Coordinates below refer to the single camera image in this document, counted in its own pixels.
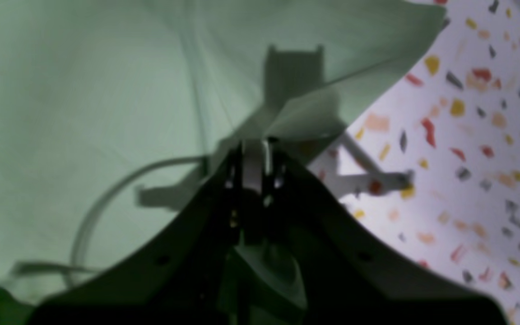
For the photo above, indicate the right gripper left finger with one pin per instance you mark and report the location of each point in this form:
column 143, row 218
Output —
column 176, row 278

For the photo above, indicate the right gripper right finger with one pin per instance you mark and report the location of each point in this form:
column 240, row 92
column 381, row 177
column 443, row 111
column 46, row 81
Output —
column 350, row 276

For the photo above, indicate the light green T-shirt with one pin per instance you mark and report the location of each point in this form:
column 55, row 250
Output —
column 107, row 106

